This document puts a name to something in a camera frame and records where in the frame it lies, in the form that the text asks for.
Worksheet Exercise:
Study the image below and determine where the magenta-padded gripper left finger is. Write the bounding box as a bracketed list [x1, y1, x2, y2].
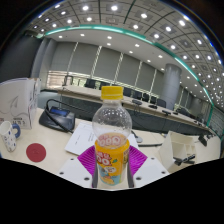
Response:
[57, 145, 100, 189]

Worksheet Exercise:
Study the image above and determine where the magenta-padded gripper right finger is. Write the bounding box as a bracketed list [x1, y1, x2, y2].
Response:
[125, 145, 170, 189]

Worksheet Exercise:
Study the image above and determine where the yellow-capped orange-label drink bottle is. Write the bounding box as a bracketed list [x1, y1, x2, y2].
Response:
[91, 85, 133, 187]

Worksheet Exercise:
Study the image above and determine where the black pen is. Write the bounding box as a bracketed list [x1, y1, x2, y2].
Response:
[137, 142, 164, 148]

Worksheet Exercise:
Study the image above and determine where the white printed paper sheet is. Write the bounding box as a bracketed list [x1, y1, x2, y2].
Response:
[64, 122, 139, 157]

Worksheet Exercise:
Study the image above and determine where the white cardboard organizer box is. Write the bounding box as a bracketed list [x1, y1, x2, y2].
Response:
[157, 130, 198, 174]

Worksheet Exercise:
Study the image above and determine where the black marker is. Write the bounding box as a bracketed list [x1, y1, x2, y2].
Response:
[173, 153, 197, 166]

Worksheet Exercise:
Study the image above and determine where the flat round red coaster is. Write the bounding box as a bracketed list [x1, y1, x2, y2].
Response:
[25, 142, 47, 163]

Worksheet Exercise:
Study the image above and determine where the long beige conference desk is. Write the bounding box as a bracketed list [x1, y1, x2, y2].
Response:
[54, 84, 214, 133]

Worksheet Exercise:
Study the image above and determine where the row of black office chairs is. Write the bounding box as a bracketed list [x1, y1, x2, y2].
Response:
[83, 78, 168, 108]

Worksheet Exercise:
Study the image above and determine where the white copy paper box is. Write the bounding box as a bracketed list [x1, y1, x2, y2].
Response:
[0, 77, 42, 130]

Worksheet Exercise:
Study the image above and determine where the group of ceiling lights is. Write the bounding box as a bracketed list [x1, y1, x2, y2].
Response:
[31, 1, 224, 101]

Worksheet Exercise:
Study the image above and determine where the white mug with blue handle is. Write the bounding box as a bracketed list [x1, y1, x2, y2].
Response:
[0, 120, 22, 153]

